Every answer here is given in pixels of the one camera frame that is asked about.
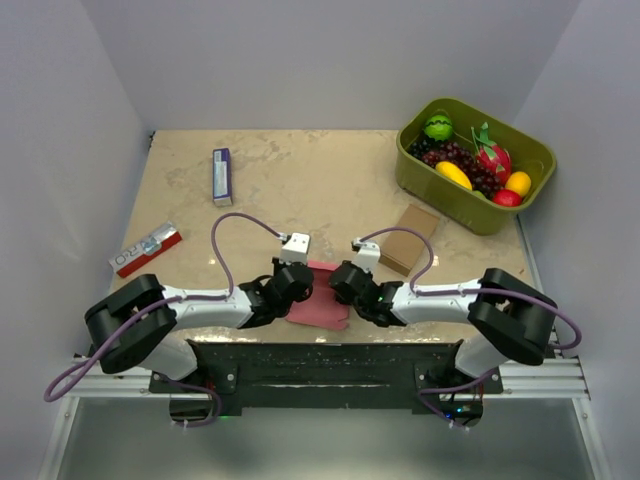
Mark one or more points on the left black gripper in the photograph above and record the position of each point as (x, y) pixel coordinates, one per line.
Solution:
(277, 266)

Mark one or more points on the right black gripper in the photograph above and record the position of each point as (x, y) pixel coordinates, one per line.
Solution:
(366, 274)

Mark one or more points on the pink paper box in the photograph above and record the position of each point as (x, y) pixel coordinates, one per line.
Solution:
(321, 309)

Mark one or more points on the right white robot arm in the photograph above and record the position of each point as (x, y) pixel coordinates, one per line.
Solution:
(513, 321)

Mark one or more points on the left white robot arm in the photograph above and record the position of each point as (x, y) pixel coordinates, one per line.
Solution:
(133, 326)

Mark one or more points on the brown cardboard box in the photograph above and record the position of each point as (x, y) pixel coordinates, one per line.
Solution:
(401, 250)

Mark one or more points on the purple toothpaste box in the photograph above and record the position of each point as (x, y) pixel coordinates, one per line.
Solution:
(222, 193)

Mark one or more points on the red white toothpaste box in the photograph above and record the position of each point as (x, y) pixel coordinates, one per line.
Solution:
(134, 257)

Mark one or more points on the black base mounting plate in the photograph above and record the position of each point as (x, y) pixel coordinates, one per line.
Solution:
(375, 376)

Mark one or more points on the yellow toy mango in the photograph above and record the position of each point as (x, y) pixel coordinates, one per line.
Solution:
(454, 173)

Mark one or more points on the dark purple toy grapes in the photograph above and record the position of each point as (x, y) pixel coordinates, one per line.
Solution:
(432, 152)

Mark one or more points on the red toy apple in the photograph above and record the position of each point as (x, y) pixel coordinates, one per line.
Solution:
(507, 198)

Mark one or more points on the green toy watermelon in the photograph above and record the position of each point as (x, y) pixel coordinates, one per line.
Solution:
(438, 127)

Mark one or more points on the red toy dragon fruit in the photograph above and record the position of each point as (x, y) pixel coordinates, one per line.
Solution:
(490, 154)

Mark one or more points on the orange toy lemon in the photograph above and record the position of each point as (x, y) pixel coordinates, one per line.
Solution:
(519, 182)

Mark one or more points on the olive green plastic bin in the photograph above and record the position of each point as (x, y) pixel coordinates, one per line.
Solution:
(481, 216)

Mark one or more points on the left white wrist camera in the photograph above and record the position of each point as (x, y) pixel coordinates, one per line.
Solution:
(295, 248)

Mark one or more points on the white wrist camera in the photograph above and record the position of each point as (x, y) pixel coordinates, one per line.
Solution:
(366, 254)
(295, 248)

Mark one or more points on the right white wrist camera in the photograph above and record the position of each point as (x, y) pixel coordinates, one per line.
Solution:
(366, 254)

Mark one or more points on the aluminium frame rail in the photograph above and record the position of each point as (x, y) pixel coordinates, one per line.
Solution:
(554, 378)

